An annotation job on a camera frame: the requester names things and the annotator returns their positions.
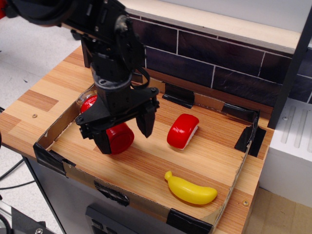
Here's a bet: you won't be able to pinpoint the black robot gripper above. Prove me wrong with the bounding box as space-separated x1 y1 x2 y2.
76 83 159 154

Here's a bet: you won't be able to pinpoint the red-capped spice bottle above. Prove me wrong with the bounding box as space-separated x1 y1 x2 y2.
76 88 135 155

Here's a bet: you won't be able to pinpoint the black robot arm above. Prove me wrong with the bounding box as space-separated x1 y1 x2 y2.
8 0 159 154

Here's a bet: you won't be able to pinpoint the taped cardboard fence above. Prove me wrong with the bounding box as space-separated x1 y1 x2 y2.
33 62 267 234

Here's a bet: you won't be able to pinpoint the red toy sushi piece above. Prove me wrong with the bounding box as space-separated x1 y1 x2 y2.
167 114 199 150

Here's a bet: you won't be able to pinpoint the yellow toy banana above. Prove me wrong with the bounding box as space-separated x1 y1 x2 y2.
164 171 218 205

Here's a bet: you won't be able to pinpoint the black caster wheel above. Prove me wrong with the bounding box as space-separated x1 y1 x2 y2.
70 29 81 40

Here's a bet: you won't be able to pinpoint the dark brick backsplash panel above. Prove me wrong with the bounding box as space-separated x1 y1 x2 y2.
130 11 301 107

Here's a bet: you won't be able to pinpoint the white grooved block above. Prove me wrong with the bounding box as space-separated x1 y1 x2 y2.
259 98 312 207

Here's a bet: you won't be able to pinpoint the black floor cables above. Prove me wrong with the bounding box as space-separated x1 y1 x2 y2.
0 156 36 191

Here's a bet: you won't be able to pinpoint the black metal bracket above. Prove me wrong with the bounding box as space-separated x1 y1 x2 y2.
0 200 55 234

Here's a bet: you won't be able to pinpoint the black wheel red frame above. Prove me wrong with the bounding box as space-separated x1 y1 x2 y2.
0 3 18 19

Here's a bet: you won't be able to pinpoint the black shelf post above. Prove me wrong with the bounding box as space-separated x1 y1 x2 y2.
267 8 312 130

